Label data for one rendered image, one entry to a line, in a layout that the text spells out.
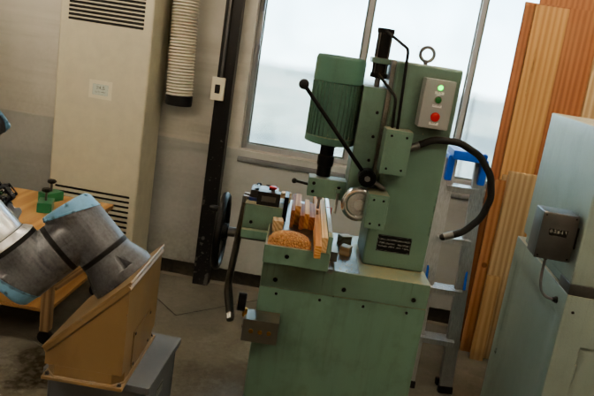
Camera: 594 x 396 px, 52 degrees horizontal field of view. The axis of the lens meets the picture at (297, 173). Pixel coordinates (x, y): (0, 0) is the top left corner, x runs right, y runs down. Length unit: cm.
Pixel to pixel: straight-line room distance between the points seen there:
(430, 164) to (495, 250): 139
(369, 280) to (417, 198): 33
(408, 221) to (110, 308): 104
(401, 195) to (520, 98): 149
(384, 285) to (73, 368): 100
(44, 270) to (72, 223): 15
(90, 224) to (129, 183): 177
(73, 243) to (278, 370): 87
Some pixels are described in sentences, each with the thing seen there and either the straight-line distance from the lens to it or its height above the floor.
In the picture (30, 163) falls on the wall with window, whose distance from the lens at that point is 412.
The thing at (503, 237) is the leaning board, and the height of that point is 69.
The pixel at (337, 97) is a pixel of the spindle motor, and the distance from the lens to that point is 208.
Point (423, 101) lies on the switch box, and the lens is 203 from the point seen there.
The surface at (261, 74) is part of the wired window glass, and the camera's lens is 364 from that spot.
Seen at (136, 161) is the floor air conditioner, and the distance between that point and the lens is 350.
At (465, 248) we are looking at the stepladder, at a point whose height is 70.
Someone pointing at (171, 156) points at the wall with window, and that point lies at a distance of 374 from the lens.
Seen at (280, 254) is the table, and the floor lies 88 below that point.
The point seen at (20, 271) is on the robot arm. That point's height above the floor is 83.
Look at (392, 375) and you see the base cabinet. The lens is 226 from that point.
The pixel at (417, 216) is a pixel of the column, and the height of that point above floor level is 101.
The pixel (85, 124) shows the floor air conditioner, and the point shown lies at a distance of 358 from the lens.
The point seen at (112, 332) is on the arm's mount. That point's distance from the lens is 172.
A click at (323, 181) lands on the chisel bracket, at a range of 217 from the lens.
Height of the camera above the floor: 153
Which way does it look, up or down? 12 degrees down
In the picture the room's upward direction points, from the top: 9 degrees clockwise
